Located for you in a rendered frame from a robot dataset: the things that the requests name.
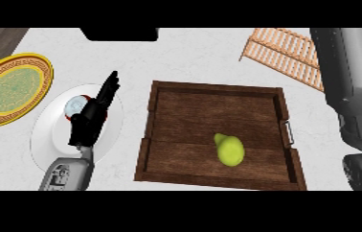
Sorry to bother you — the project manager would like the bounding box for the green pear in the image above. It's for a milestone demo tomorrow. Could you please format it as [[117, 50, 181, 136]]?
[[213, 132, 247, 168]]

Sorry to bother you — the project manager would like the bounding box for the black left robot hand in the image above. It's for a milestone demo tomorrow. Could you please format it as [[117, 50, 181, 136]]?
[[68, 70, 122, 148]]

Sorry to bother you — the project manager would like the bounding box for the dark brown wooden tray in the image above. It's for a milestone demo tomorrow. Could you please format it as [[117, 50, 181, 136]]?
[[133, 80, 309, 192]]

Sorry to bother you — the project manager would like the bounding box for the black rounded object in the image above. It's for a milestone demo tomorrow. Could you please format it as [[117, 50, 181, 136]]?
[[342, 152, 362, 192]]

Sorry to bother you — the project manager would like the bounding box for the dark grey appliance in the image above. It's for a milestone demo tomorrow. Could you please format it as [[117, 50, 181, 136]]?
[[309, 27, 362, 152]]

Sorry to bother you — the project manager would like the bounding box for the yellow green round plate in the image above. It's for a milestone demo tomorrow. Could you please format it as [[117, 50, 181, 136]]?
[[0, 52, 55, 127]]

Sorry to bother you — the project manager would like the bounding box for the white round plate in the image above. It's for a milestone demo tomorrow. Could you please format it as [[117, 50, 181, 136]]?
[[29, 82, 126, 174]]

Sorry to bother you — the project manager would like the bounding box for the black appliance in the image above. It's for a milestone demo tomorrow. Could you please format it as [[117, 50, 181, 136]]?
[[80, 27, 161, 43]]

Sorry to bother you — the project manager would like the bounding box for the dark brown wooden panel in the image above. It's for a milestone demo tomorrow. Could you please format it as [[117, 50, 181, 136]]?
[[0, 27, 31, 59]]

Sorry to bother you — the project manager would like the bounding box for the red-rimmed silver can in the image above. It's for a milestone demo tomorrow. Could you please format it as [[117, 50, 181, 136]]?
[[64, 94, 95, 122]]

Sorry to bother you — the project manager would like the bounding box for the orange wooden slatted shelf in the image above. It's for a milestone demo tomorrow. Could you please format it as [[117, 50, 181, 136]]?
[[238, 27, 327, 93]]

